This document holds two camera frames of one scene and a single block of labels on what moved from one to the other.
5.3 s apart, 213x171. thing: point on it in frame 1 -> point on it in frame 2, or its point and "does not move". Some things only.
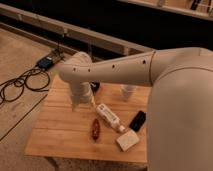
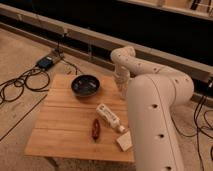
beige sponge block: (128, 140) does not move
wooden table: (112, 127) does not move
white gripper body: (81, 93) -> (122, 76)
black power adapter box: (45, 62) does not move
